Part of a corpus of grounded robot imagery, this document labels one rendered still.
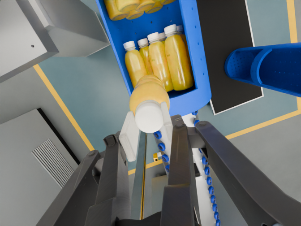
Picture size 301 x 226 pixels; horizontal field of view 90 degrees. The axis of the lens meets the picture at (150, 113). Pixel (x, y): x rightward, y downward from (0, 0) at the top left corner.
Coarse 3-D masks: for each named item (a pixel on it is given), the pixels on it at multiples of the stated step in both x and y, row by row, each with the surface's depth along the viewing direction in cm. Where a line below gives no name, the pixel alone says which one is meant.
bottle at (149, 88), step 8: (144, 80) 29; (152, 80) 28; (160, 80) 34; (136, 88) 25; (144, 88) 23; (152, 88) 23; (160, 88) 24; (136, 96) 23; (144, 96) 22; (152, 96) 22; (160, 96) 22; (168, 96) 25; (136, 104) 22; (160, 104) 21; (168, 104) 24
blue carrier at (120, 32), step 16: (96, 0) 43; (176, 0) 53; (192, 0) 39; (144, 16) 59; (160, 16) 58; (176, 16) 55; (192, 16) 39; (112, 32) 51; (128, 32) 58; (144, 32) 61; (160, 32) 61; (192, 32) 39; (192, 48) 40; (192, 64) 41; (128, 80) 56; (208, 80) 48; (176, 96) 42; (192, 96) 43; (208, 96) 47; (176, 112) 44; (192, 112) 45
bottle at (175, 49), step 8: (176, 32) 47; (168, 40) 47; (176, 40) 46; (168, 48) 47; (176, 48) 46; (184, 48) 47; (168, 56) 49; (176, 56) 47; (184, 56) 48; (168, 64) 50; (176, 64) 48; (184, 64) 48; (176, 72) 49; (184, 72) 49; (176, 80) 51; (184, 80) 50; (192, 80) 52; (176, 88) 52; (184, 88) 51
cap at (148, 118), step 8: (144, 104) 20; (152, 104) 19; (136, 112) 19; (144, 112) 19; (152, 112) 19; (160, 112) 19; (136, 120) 19; (144, 120) 20; (152, 120) 20; (160, 120) 19; (144, 128) 20; (152, 128) 20
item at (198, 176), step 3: (195, 162) 80; (195, 165) 76; (195, 168) 74; (195, 171) 72; (198, 171) 72; (195, 174) 71; (198, 174) 71; (195, 177) 71; (198, 177) 71; (201, 177) 71; (198, 180) 72
